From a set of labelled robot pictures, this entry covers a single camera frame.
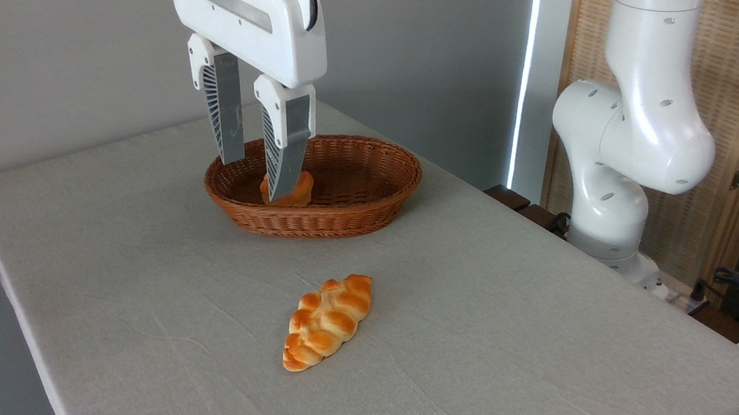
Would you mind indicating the white power strip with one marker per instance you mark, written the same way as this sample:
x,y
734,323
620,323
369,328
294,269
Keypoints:
x,y
679,298

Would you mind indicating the dark wooden base blocks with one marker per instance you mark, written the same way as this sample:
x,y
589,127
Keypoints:
x,y
511,198

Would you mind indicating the light grey tablecloth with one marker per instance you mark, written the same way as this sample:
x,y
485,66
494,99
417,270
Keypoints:
x,y
499,357

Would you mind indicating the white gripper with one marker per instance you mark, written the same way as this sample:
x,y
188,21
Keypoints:
x,y
270,37

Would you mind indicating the round orange bread bun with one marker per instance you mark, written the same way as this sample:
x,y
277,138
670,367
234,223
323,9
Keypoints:
x,y
302,191

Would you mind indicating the braided golden bread loaf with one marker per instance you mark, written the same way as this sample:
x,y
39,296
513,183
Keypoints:
x,y
326,322

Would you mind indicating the brown wicker basket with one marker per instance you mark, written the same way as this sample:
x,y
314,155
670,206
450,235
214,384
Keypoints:
x,y
358,185

